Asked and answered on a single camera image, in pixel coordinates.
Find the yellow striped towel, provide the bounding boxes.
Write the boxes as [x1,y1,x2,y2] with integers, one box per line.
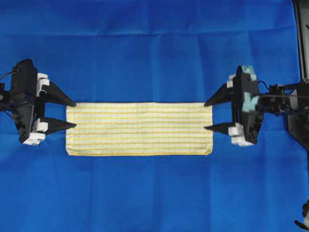
[66,102,213,157]

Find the black frame rail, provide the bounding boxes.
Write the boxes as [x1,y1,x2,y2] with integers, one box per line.
[293,0,309,84]

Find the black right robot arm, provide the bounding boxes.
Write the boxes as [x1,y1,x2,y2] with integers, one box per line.
[204,65,309,149]

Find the black clamp at corner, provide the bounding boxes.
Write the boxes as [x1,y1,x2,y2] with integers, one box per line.
[295,200,309,231]

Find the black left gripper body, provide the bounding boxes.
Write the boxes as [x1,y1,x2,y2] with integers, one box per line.
[9,59,50,146]

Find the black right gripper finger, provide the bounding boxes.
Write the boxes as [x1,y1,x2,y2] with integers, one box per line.
[204,122,235,135]
[204,84,233,107]

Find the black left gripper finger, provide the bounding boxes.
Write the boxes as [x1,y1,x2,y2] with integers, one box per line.
[40,81,77,107]
[36,117,76,135]

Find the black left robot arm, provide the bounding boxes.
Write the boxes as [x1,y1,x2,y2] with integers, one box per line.
[0,59,77,146]

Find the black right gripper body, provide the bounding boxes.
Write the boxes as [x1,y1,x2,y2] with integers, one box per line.
[226,65,264,146]

